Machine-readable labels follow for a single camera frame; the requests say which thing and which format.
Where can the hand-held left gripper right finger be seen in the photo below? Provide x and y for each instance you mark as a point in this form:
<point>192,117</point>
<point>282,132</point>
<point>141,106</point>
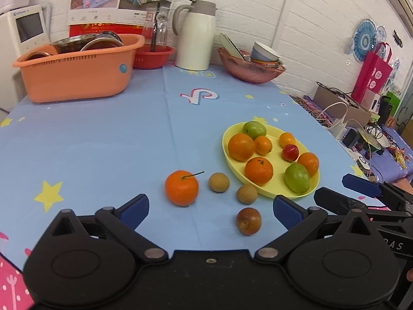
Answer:
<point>285,210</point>

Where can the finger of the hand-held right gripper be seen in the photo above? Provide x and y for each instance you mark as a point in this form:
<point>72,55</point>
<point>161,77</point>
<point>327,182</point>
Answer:
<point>359,184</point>
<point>335,200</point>

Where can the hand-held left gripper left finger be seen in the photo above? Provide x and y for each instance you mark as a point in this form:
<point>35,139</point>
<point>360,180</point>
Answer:
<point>135,208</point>

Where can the yellow plastic plate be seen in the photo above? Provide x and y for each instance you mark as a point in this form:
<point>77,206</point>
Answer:
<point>277,187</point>

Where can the large green mango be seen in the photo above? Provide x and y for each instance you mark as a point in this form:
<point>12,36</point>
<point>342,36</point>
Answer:
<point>296,178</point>

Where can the reddish brown fruit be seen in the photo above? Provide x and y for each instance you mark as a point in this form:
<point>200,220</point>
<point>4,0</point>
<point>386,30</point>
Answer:
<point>248,221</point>

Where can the brown longan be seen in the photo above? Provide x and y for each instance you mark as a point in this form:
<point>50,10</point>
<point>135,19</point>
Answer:
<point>246,194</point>
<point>218,182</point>

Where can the medium orange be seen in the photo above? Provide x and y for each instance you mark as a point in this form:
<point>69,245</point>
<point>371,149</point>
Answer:
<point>308,164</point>

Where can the large orange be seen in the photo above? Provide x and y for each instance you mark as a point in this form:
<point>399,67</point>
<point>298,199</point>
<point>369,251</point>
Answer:
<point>258,171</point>
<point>241,147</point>

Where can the orange with stem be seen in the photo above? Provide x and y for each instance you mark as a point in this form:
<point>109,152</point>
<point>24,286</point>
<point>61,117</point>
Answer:
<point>181,189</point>

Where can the small red fruit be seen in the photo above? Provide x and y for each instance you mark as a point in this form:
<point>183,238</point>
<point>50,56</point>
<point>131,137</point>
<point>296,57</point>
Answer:
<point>290,152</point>

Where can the small orange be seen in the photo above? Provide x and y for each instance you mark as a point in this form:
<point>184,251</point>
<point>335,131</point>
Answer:
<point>287,139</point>
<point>263,144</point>

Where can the small green mango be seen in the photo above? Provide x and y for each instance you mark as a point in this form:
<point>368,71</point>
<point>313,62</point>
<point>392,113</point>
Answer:
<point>254,129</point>

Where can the small white round device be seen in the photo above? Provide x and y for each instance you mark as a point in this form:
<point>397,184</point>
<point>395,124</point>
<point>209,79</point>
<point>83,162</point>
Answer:
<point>363,163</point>

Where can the black power adapter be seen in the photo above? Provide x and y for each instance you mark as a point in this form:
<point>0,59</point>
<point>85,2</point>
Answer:
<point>350,137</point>

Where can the white charger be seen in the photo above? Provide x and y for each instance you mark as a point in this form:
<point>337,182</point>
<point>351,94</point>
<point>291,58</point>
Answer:
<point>337,128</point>

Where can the blue printed tablecloth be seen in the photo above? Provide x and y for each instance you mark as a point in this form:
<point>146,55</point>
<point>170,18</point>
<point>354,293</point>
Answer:
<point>113,135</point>

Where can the cardboard box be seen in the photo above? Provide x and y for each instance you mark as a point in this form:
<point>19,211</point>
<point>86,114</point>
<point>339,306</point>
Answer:
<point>338,109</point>

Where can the leopard print cloth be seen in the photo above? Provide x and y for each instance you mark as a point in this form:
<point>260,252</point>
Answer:
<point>306,106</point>

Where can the red gift bag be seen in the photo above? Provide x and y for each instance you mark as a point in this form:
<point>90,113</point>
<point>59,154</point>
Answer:
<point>371,74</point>

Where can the pink glass bowl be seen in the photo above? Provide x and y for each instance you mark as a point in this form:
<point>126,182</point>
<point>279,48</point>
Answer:
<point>251,72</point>

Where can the orange plastic basket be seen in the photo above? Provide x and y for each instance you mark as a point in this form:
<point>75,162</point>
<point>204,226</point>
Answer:
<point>74,74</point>

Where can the red plastic basket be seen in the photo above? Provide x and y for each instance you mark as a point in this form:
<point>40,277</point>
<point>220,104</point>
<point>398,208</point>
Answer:
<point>151,58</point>

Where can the white blue bowl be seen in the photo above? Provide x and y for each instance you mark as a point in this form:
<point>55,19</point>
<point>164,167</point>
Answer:
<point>264,53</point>

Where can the metal bowls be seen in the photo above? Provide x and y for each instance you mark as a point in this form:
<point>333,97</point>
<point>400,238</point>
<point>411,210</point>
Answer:
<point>93,41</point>

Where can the green rimmed bowl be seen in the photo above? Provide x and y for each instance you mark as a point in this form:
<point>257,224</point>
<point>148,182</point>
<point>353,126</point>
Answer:
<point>230,46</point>

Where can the white thermos jug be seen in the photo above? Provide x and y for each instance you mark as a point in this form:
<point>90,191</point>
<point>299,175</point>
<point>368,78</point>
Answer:
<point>195,38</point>

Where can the glass pitcher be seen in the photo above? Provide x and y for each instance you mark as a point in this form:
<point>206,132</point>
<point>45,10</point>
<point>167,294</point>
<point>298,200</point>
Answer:
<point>155,29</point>

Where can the white appliance with screen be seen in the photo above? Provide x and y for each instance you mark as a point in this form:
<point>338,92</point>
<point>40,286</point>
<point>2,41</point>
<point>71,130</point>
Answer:
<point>19,38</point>

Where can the blue round wall fan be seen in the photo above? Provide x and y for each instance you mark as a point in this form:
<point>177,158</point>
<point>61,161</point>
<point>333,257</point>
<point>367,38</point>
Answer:
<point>364,40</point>

